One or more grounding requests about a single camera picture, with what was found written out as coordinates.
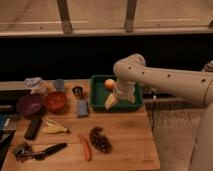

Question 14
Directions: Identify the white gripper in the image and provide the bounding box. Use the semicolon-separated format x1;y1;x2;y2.
105;80;135;110

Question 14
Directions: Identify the blue sponge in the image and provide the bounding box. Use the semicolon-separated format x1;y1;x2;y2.
77;100;89;118

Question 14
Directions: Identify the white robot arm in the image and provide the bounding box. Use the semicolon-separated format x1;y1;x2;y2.
105;54;213;171

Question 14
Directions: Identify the red bowl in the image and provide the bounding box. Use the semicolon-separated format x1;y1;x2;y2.
44;91;67;113

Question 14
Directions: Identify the purple bowl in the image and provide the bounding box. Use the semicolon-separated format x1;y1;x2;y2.
16;94;43;116

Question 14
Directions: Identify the orange fruit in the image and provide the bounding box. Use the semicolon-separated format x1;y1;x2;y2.
104;79;115;90

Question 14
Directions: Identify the green plastic tray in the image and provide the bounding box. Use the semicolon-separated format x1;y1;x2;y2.
90;75;143;112

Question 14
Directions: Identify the small metal cup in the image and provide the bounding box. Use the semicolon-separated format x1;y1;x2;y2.
72;86;83;99

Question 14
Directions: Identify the bunch of dark grapes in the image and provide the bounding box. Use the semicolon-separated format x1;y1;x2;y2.
89;126;112;154

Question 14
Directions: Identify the blue-grey cup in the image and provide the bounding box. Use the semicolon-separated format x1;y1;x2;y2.
53;79;65;92

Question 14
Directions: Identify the banana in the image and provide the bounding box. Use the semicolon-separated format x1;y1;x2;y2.
42;119;70;134

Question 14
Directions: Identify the white crumpled packet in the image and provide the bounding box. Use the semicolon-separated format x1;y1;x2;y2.
24;77;46;94

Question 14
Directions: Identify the black rectangular remote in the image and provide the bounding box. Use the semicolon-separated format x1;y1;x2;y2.
24;117;42;140

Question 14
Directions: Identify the crumpled dark foil wrapper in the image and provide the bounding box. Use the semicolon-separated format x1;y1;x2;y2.
12;142;33;162

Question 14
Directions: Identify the dark box at left edge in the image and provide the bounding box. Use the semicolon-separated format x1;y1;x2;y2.
0;115;15;169

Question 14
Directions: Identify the black handled tool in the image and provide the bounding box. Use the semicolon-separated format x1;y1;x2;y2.
33;143;67;160

